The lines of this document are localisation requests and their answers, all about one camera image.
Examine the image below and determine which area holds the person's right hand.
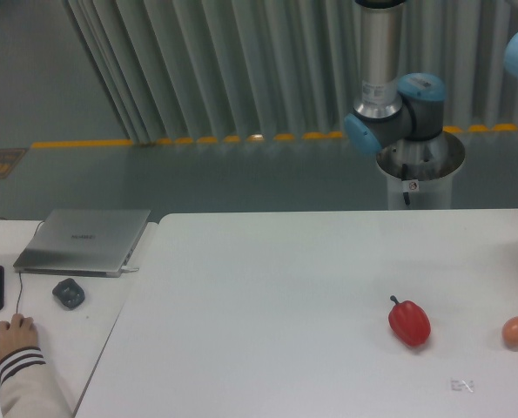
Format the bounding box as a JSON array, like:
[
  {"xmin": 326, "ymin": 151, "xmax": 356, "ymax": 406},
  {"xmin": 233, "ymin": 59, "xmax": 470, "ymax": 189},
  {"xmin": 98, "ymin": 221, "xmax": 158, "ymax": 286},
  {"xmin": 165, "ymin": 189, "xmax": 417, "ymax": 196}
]
[{"xmin": 0, "ymin": 320, "xmax": 39, "ymax": 361}]

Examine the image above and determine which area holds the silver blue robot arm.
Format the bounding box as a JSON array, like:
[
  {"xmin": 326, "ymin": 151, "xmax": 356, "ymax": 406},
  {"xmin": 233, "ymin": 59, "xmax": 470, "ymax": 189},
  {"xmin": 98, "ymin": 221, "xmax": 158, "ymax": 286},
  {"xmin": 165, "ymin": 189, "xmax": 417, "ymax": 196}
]
[{"xmin": 344, "ymin": 1, "xmax": 518, "ymax": 154}]

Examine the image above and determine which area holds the cream striped-cuff sleeve forearm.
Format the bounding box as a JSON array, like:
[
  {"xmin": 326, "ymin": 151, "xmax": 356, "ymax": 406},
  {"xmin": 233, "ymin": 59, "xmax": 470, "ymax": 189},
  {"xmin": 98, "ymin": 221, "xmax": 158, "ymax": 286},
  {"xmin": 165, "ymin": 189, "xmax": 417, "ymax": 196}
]
[{"xmin": 0, "ymin": 346, "xmax": 73, "ymax": 418}]

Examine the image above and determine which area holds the red bell pepper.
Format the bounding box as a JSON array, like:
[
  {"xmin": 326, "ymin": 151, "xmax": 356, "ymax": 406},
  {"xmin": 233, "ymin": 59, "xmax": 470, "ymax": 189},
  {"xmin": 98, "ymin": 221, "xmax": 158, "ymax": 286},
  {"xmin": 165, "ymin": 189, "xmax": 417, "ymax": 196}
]
[{"xmin": 388, "ymin": 295, "xmax": 431, "ymax": 347}]

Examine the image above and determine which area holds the small black gadget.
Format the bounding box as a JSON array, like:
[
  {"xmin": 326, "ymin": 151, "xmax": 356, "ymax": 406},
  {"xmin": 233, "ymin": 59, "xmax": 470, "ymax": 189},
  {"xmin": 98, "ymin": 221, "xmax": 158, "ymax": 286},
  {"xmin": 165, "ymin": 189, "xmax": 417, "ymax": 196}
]
[{"xmin": 52, "ymin": 278, "xmax": 85, "ymax": 310}]

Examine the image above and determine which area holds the closed silver laptop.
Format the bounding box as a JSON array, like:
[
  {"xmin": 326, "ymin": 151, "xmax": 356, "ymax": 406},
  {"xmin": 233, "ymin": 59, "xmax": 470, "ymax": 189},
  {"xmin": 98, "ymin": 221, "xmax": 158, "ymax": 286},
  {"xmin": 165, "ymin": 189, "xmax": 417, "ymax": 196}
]
[{"xmin": 13, "ymin": 209, "xmax": 151, "ymax": 277}]

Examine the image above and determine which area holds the white laptop plug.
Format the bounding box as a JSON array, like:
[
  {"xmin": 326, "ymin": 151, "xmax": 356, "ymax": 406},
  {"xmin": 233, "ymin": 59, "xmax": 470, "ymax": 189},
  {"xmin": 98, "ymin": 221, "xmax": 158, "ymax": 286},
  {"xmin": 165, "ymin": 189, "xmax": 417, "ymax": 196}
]
[{"xmin": 121, "ymin": 266, "xmax": 139, "ymax": 273}]

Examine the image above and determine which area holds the grey pleated curtain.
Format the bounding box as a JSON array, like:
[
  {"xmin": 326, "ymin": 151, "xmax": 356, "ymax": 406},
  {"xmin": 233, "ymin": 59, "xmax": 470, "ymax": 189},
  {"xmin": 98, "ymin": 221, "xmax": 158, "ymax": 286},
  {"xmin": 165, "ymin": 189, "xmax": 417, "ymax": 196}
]
[{"xmin": 66, "ymin": 1, "xmax": 518, "ymax": 144}]

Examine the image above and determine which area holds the small clear tape label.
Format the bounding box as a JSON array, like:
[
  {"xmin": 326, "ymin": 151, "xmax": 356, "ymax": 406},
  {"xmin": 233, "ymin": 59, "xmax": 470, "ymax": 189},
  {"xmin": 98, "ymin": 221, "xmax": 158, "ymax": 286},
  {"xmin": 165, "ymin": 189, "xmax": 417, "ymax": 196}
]
[{"xmin": 450, "ymin": 379, "xmax": 475, "ymax": 394}]

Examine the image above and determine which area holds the brown egg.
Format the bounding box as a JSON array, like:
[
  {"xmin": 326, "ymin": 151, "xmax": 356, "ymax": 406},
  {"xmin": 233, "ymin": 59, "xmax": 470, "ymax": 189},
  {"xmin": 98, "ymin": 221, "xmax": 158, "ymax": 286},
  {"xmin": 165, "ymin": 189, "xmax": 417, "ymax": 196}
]
[{"xmin": 501, "ymin": 316, "xmax": 518, "ymax": 349}]

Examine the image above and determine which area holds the black mouse cable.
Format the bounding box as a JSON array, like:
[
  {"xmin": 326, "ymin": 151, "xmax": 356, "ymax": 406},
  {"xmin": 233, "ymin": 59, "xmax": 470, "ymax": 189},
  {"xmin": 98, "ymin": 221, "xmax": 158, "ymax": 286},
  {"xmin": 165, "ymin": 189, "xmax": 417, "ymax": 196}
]
[{"xmin": 14, "ymin": 270, "xmax": 24, "ymax": 315}]

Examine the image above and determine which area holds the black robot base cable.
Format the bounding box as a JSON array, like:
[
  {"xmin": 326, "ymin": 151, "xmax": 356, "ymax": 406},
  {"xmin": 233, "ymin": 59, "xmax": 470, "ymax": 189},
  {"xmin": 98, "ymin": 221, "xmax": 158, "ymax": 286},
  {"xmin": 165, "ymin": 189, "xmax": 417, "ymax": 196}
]
[{"xmin": 400, "ymin": 163, "xmax": 411, "ymax": 207}]

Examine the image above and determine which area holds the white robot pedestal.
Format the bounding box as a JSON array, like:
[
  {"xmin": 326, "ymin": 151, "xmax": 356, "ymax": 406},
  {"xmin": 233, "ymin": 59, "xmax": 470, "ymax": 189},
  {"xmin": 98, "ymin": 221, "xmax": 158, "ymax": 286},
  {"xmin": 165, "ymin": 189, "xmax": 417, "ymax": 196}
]
[{"xmin": 376, "ymin": 131, "xmax": 466, "ymax": 210}]

